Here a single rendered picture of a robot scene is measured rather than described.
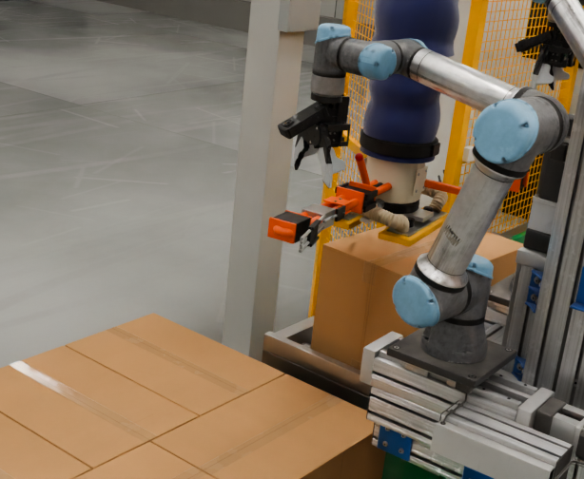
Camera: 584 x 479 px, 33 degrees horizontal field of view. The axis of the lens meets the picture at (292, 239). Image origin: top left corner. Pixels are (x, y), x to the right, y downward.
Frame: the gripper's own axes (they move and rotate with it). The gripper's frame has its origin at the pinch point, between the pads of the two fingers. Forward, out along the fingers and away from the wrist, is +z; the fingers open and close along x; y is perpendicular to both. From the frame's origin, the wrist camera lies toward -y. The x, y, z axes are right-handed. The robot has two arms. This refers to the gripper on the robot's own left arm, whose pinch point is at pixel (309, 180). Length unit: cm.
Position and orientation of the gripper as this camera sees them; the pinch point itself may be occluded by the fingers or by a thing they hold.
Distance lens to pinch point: 230.7
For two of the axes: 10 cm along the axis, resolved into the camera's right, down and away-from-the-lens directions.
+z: -1.0, 9.4, 3.3
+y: 8.6, -0.9, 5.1
